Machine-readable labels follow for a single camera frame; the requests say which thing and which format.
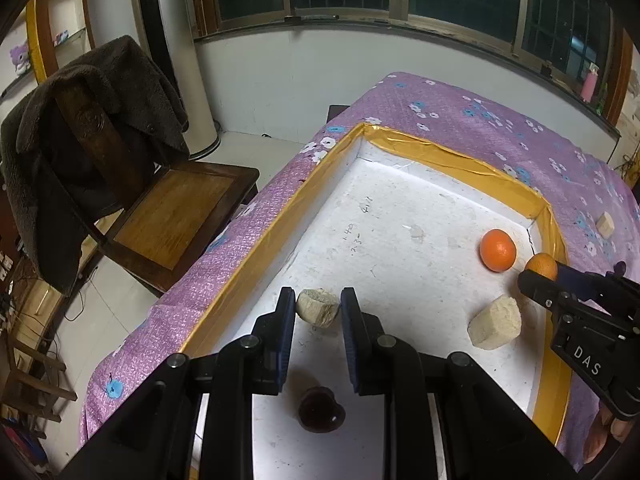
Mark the yellow-rimmed white foam box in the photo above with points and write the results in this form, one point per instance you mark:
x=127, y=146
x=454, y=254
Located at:
x=400, y=200

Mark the dark purple plum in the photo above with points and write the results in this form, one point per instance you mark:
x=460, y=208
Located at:
x=321, y=409

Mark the dark brown fleece coat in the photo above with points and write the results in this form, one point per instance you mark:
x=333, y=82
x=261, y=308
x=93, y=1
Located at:
x=100, y=75

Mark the orange tangerine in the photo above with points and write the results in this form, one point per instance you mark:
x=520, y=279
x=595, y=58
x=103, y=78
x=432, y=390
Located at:
x=498, y=250
x=542, y=264

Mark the person's right hand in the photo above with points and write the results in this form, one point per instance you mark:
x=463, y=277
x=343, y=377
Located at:
x=607, y=432

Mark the silver tower air conditioner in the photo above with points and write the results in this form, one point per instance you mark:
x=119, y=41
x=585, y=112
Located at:
x=170, y=60

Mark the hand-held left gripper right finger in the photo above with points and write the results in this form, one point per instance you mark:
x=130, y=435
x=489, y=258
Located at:
x=350, y=340

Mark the purple plush toy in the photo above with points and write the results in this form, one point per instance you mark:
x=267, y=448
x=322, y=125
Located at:
x=20, y=59

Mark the large cream chunk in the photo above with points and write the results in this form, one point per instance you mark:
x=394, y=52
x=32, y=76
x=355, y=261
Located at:
x=495, y=327

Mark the cream fluted cylinder chunk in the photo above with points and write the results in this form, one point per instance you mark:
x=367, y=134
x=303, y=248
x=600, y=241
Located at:
x=318, y=308

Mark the wooden stool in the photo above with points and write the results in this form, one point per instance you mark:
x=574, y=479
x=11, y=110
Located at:
x=30, y=375

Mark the small cream cube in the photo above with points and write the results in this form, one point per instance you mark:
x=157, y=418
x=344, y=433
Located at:
x=606, y=224

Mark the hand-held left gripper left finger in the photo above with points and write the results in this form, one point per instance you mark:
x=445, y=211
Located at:
x=286, y=340

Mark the small black object on sill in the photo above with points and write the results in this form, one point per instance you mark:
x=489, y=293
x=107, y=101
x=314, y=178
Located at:
x=547, y=68

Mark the small green object on sill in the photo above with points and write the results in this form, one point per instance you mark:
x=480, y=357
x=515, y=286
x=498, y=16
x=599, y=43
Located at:
x=601, y=100

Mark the wall shelf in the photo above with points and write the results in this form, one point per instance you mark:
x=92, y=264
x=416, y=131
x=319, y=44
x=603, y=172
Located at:
x=60, y=20

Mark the pink water bottle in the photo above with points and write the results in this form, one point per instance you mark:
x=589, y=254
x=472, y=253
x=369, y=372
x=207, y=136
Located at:
x=589, y=82

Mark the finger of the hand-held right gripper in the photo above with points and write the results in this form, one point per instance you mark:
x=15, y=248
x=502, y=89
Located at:
x=590, y=285
x=542, y=290

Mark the wooden chair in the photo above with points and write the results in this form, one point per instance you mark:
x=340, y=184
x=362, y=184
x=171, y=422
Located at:
x=170, y=210

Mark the purple floral tablecloth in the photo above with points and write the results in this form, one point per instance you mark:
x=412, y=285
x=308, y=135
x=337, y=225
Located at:
x=450, y=110

